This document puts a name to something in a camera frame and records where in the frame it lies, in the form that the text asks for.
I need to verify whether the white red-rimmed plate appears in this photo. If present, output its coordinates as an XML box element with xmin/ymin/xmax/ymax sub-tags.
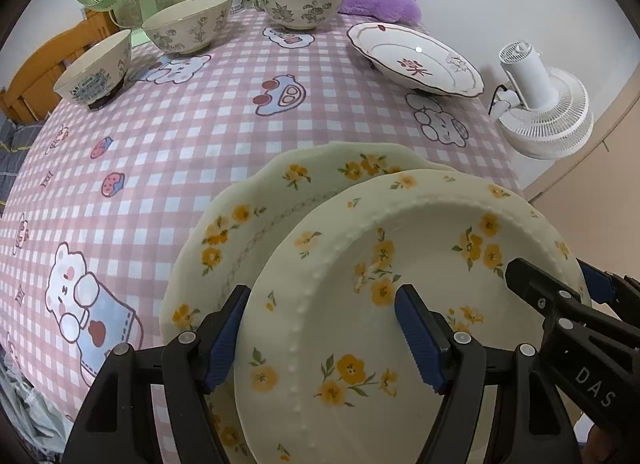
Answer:
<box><xmin>347</xmin><ymin>22</ymin><xmax>485</xmax><ymax>98</ymax></box>

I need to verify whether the wooden bed headboard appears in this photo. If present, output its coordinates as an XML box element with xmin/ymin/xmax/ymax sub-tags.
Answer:
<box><xmin>1</xmin><ymin>10</ymin><xmax>119</xmax><ymax>125</ymax></box>

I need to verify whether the scalloped yellow floral plate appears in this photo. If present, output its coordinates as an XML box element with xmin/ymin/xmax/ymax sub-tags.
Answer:
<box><xmin>159</xmin><ymin>141</ymin><xmax>459</xmax><ymax>464</ymax></box>

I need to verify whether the floral ceramic bowl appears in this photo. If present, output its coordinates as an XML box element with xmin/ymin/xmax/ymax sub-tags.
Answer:
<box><xmin>260</xmin><ymin>0</ymin><xmax>343</xmax><ymax>30</ymax></box>
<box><xmin>142</xmin><ymin>0</ymin><xmax>233</xmax><ymax>55</ymax></box>
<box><xmin>53</xmin><ymin>29</ymin><xmax>131</xmax><ymax>106</ymax></box>

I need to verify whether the pink checkered tablecloth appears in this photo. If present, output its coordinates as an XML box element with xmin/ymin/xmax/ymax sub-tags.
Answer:
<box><xmin>1</xmin><ymin>11</ymin><xmax>516</xmax><ymax>423</ymax></box>

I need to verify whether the grey plaid pillow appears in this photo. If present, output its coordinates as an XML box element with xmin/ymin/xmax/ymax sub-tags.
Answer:
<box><xmin>0</xmin><ymin>112</ymin><xmax>44</xmax><ymax>210</ymax></box>

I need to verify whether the pile of clothes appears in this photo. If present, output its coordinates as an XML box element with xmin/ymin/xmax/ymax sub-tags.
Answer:
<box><xmin>1</xmin><ymin>347</ymin><xmax>73</xmax><ymax>463</ymax></box>

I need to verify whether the beaded yellow floral deep plate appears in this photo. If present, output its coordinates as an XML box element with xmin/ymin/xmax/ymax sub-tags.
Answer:
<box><xmin>234</xmin><ymin>169</ymin><xmax>586</xmax><ymax>463</ymax></box>

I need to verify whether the white desk fan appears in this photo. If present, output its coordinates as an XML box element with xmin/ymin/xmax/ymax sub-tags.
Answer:
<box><xmin>489</xmin><ymin>40</ymin><xmax>594</xmax><ymax>161</ymax></box>

